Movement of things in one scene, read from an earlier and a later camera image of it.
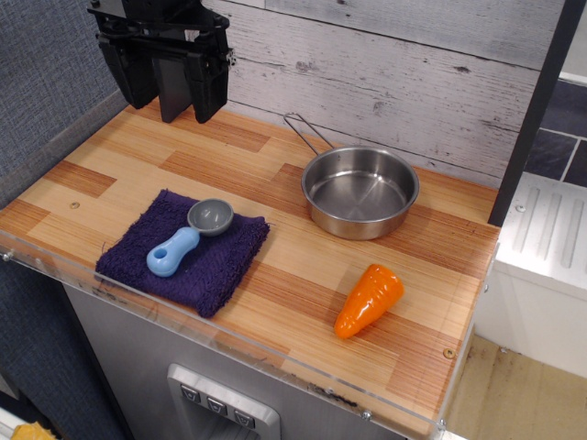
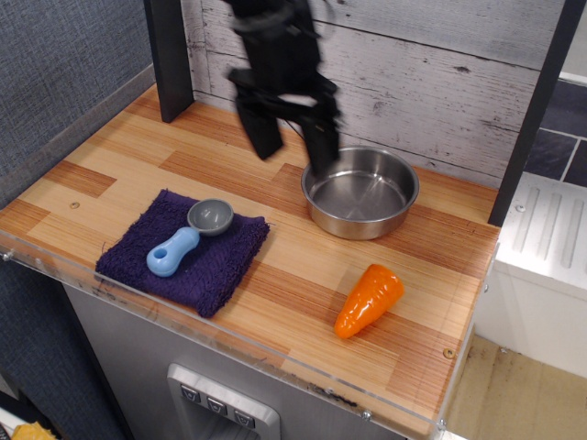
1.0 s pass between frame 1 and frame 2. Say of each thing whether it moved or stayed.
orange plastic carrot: stayed
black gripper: moved
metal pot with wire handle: stayed
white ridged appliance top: stayed
